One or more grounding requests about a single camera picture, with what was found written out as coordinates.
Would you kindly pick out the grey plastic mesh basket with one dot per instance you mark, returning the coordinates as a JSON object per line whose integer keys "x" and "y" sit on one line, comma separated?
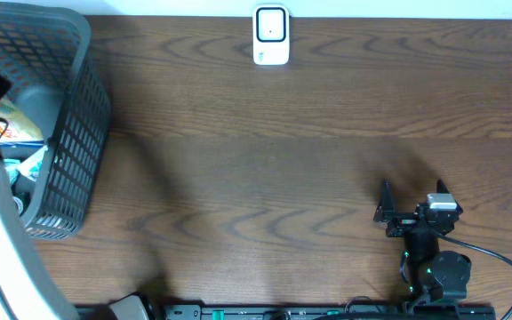
{"x": 44, "y": 53}

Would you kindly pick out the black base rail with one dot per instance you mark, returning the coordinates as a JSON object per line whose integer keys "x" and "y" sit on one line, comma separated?
{"x": 282, "y": 312}

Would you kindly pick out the yellow snack bag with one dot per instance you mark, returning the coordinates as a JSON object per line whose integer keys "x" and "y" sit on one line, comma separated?
{"x": 16, "y": 127}

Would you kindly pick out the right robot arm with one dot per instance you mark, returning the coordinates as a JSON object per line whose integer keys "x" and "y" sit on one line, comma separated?
{"x": 434, "y": 275}

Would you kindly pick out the teal tissue pack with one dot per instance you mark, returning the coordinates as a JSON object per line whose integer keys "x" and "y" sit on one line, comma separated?
{"x": 31, "y": 167}

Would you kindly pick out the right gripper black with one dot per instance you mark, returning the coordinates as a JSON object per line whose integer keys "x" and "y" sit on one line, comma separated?
{"x": 403, "y": 220}

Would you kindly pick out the white barcode scanner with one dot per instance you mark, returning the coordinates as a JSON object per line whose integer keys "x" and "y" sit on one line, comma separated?
{"x": 270, "y": 35}

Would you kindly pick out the teal snack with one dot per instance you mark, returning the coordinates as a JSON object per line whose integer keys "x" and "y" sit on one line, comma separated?
{"x": 12, "y": 166}

